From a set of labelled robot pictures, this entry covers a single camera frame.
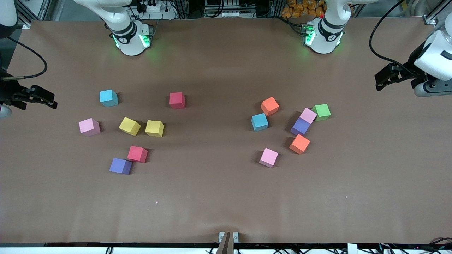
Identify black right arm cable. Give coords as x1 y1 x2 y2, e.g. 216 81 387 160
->
0 35 48 81

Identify metal table edge bracket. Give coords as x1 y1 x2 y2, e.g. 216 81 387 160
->
218 232 239 244

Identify brown table cover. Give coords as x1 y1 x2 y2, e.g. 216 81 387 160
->
0 18 452 244

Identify green foam cube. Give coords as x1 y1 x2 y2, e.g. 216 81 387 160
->
311 104 332 122

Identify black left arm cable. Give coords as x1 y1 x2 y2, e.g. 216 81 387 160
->
369 0 424 76

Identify purple foam cube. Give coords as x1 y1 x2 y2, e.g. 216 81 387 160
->
290 117 311 137
109 158 133 175

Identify white power strip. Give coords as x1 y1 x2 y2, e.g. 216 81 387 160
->
136 0 163 13

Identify orange snack bags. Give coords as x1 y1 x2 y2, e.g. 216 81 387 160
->
281 0 325 19

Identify pink foam cube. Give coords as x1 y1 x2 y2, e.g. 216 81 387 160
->
78 118 101 137
259 148 279 168
299 108 318 125

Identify blue foam cube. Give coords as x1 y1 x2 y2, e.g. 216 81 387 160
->
99 89 119 107
251 113 269 132

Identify black cable bundle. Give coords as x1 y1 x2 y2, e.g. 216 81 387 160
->
378 237 452 254

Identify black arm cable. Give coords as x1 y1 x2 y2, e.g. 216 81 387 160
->
369 0 424 76
0 35 48 81

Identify red foam cube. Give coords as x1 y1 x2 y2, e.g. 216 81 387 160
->
169 92 186 109
127 146 148 163

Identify white electronics box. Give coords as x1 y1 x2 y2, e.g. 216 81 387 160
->
204 0 240 18

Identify orange foam cube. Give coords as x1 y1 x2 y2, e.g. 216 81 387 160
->
289 134 311 155
261 96 280 117

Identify yellow foam cube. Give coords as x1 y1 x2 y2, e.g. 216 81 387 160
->
145 120 165 138
118 117 142 137

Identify wooden strip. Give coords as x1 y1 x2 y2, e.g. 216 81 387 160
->
216 232 231 254

